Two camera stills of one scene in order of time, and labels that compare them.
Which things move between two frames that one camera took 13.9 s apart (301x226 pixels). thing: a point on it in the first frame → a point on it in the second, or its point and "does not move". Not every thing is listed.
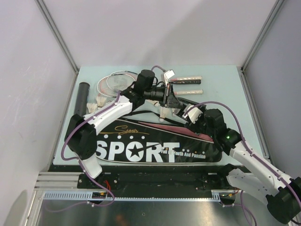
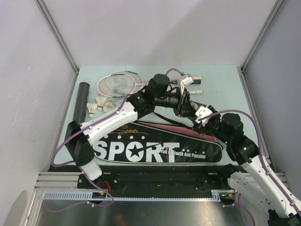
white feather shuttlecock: x=100 y=100 does not move
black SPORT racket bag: x=139 y=138 does not move
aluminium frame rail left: x=58 y=35 does not move
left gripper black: x=170 y=99 → x=184 y=108
